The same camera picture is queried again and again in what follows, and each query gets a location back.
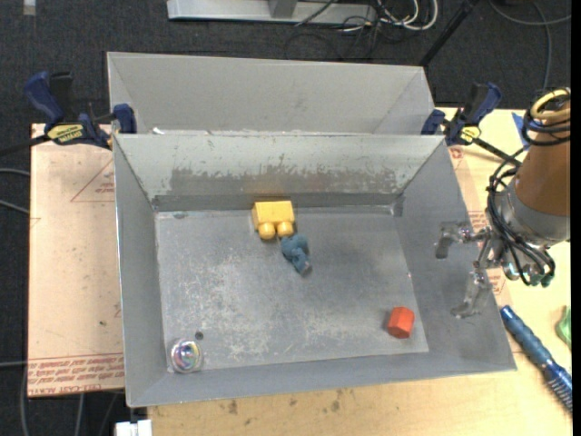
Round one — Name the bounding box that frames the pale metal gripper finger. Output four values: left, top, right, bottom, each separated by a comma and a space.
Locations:
434, 222, 475, 260
450, 270, 493, 320

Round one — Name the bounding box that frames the blue ribbed tool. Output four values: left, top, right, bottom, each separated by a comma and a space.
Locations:
499, 304, 572, 411

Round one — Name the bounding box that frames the red-orange block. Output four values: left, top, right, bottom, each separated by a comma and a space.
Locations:
386, 306, 417, 340

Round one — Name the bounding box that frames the green plastic thing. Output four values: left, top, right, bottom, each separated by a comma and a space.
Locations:
555, 305, 572, 350

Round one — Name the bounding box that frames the blue-grey toy figure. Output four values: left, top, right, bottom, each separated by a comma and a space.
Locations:
280, 233, 314, 278

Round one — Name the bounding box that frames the yellow toy building block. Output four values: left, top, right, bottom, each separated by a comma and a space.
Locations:
251, 200, 297, 241

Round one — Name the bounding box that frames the grey metal bin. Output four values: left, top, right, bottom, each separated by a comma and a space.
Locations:
106, 51, 518, 409

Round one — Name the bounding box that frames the shiny silver round thing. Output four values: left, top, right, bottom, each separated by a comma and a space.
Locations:
169, 337, 204, 375

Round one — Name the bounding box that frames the brown cardboard board, red print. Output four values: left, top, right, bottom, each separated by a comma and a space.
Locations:
26, 123, 517, 399

